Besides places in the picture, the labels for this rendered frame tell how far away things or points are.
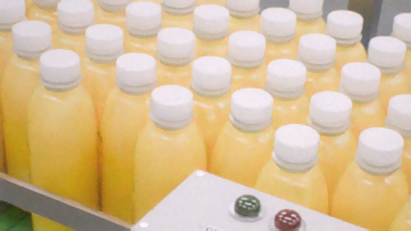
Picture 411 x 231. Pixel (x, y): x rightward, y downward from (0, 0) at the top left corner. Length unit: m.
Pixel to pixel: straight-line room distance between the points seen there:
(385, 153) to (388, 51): 0.20
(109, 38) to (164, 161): 0.17
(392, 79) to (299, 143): 0.22
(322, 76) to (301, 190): 0.20
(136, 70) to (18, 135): 0.17
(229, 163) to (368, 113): 0.16
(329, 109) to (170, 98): 0.15
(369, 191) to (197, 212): 0.17
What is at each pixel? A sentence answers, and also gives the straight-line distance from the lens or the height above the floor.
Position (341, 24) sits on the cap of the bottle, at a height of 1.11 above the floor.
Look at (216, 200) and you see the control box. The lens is 0.75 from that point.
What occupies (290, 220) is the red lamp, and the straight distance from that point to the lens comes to 0.71.
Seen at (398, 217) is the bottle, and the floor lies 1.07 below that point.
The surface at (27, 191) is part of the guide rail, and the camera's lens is 0.98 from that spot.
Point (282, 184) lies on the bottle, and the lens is 0.82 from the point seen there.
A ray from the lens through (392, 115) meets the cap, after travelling 0.88.
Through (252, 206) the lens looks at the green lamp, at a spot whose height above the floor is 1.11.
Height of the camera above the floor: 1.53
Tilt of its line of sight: 31 degrees down
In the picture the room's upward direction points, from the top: 4 degrees clockwise
